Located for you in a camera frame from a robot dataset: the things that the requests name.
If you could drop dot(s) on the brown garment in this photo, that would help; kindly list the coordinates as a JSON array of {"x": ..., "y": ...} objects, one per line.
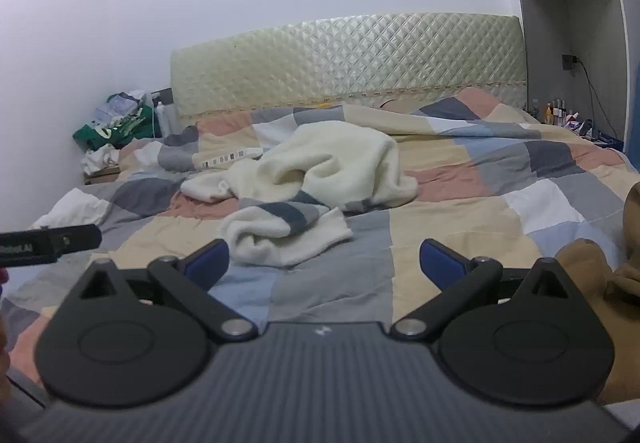
[{"x": 590, "y": 268}]

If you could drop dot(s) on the pale plastic bag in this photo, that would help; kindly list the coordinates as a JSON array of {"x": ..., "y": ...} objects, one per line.
[{"x": 117, "y": 105}]

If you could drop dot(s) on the cream sweater with navy stripes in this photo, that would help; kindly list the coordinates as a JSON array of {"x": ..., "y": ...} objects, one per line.
[{"x": 340, "y": 158}]

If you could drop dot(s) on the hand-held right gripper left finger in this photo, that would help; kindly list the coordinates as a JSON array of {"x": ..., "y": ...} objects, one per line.
[{"x": 210, "y": 263}]

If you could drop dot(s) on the patchwork quilt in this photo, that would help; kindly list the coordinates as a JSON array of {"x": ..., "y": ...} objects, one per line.
[{"x": 450, "y": 203}]

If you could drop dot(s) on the white bottle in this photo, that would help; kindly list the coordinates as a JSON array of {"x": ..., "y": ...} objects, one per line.
[{"x": 165, "y": 120}]

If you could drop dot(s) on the wooden nightstand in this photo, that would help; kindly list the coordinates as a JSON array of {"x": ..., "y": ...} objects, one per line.
[{"x": 102, "y": 176}]

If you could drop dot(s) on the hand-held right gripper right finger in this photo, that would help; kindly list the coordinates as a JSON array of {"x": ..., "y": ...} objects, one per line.
[{"x": 440, "y": 263}]

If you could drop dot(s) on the white crumpled cloth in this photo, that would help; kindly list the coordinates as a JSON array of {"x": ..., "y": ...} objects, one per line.
[{"x": 97, "y": 155}]

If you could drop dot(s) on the cream quilted headboard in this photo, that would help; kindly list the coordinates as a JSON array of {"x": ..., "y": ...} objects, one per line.
[{"x": 350, "y": 58}]

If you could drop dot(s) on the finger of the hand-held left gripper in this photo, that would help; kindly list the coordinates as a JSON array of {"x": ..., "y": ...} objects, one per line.
[{"x": 82, "y": 238}]

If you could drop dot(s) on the group of small bottles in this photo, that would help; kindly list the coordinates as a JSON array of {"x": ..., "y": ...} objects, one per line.
[{"x": 555, "y": 113}]

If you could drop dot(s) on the green bag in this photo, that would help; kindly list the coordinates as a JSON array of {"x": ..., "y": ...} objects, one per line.
[{"x": 125, "y": 129}]

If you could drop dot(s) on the black wall charger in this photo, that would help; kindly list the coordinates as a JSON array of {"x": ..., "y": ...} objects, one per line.
[{"x": 568, "y": 62}]

